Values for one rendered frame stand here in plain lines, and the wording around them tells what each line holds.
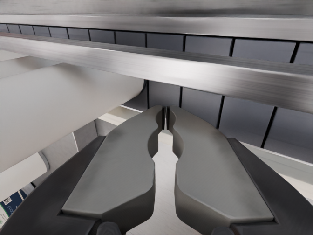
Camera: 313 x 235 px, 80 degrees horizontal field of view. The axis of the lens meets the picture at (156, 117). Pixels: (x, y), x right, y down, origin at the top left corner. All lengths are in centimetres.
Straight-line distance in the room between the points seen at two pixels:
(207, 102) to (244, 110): 3
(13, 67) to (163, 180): 27
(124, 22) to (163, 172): 24
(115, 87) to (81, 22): 11
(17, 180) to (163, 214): 34
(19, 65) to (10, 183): 39
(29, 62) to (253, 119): 20
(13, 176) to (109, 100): 42
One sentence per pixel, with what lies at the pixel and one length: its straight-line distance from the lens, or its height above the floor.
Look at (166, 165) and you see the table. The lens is 32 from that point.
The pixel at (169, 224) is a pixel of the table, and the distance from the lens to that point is 45.
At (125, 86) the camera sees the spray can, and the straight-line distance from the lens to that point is 17.
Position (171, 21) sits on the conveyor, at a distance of 17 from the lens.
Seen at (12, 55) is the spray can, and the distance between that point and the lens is 33.
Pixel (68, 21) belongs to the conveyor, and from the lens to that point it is 27.
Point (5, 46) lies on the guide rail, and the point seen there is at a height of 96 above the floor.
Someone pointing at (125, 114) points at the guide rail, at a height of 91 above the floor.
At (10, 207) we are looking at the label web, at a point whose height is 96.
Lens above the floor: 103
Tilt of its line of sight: 46 degrees down
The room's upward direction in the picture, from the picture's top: 129 degrees counter-clockwise
